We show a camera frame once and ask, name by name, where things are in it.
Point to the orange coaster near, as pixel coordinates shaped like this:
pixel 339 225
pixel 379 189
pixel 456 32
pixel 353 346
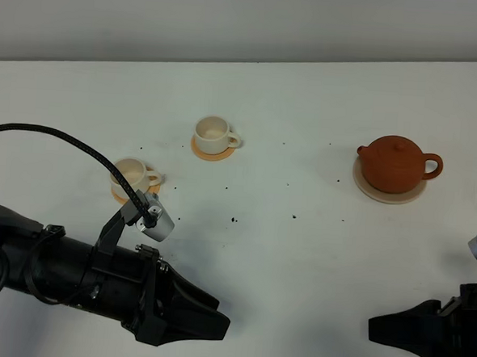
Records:
pixel 119 192

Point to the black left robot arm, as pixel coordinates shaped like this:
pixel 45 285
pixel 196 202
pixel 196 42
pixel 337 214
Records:
pixel 43 262

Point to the brown clay teapot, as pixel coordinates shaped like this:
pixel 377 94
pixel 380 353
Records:
pixel 396 165

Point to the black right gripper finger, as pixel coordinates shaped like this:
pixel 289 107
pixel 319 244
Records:
pixel 418 330

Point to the white teacup near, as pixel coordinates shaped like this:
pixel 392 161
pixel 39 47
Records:
pixel 137 174

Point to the orange coaster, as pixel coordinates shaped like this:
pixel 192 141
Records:
pixel 210 157
pixel 119 192

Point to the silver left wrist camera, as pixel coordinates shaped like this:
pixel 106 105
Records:
pixel 163 225

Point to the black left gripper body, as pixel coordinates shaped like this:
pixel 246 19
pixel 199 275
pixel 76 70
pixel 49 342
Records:
pixel 121 287

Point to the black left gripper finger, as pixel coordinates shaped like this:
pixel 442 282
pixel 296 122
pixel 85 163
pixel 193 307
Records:
pixel 189 321
pixel 193 291

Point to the beige round teapot coaster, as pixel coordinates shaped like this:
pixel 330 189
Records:
pixel 383 197

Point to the orange coaster far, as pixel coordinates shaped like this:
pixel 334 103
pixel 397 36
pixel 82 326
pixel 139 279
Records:
pixel 210 157

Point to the white teacup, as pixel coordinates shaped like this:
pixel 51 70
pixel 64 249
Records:
pixel 213 135
pixel 137 174

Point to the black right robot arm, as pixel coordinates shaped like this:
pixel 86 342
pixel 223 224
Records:
pixel 432 329

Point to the white teacup far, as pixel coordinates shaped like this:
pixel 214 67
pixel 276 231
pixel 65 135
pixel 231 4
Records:
pixel 213 135

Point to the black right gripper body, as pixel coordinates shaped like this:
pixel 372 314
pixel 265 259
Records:
pixel 458 317

